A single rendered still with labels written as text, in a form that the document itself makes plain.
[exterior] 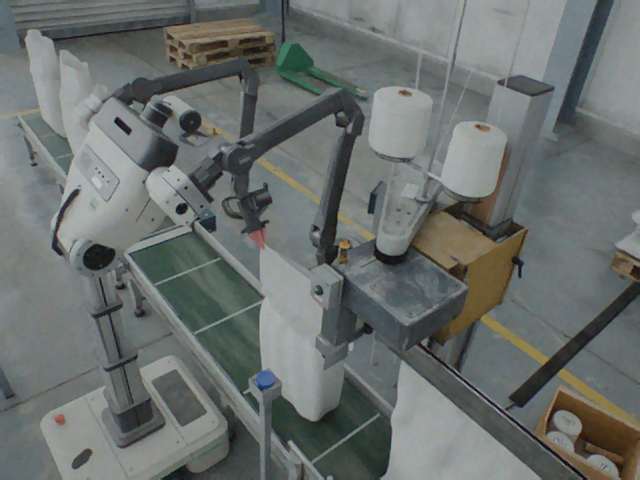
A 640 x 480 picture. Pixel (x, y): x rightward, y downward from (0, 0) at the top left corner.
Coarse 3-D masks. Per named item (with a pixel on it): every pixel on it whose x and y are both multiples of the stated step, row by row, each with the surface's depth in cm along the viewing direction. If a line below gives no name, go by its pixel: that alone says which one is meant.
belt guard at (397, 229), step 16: (416, 160) 167; (400, 176) 157; (416, 176) 158; (400, 192) 149; (416, 192) 150; (432, 192) 151; (384, 208) 141; (416, 208) 143; (384, 224) 135; (400, 224) 135; (416, 224) 137; (384, 240) 131; (400, 240) 130
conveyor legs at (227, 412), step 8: (136, 288) 282; (136, 296) 285; (144, 296) 291; (136, 304) 288; (136, 312) 295; (144, 312) 296; (224, 400) 220; (224, 408) 221; (224, 416) 226; (232, 416) 225; (232, 424) 229; (232, 432) 237
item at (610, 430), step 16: (560, 384) 253; (560, 400) 245; (576, 400) 240; (544, 416) 232; (592, 416) 238; (608, 416) 233; (544, 432) 225; (592, 432) 242; (608, 432) 237; (624, 432) 231; (560, 448) 217; (576, 448) 243; (608, 448) 241; (624, 448) 235; (576, 464) 213; (592, 464) 210; (624, 464) 233
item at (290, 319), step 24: (264, 264) 195; (288, 264) 181; (264, 288) 200; (288, 288) 187; (264, 312) 198; (288, 312) 190; (312, 312) 182; (264, 336) 203; (288, 336) 187; (312, 336) 182; (264, 360) 210; (288, 360) 192; (312, 360) 180; (288, 384) 200; (312, 384) 187; (336, 384) 192; (312, 408) 195
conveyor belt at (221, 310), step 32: (160, 256) 280; (192, 256) 282; (160, 288) 259; (192, 288) 261; (224, 288) 263; (192, 320) 243; (224, 320) 245; (256, 320) 247; (224, 352) 229; (256, 352) 230; (288, 416) 204; (352, 416) 207; (320, 448) 194; (352, 448) 195; (384, 448) 196
